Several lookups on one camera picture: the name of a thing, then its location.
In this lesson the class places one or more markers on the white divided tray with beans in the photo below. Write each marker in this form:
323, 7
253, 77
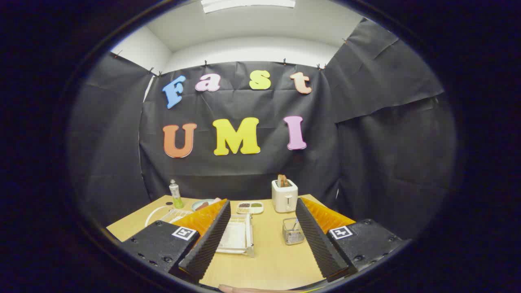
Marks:
250, 208

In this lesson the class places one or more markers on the white toaster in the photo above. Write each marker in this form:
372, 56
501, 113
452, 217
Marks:
284, 199

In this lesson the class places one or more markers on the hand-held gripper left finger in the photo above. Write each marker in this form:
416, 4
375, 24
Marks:
207, 244

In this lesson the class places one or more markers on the black backdrop cloth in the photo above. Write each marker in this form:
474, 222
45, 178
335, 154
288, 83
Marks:
252, 167

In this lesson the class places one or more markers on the light green plate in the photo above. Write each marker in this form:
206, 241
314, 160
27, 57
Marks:
196, 203

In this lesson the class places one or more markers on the green liquid bottle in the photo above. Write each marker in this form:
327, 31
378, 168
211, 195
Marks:
177, 199

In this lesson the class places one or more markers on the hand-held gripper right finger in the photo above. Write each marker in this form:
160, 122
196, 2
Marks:
317, 244

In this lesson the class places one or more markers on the ceiling light panel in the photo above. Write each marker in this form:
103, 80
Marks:
248, 4

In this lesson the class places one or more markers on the brown bread slice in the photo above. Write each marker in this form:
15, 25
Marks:
283, 181

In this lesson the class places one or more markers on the brown sausage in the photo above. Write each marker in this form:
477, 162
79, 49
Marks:
202, 206

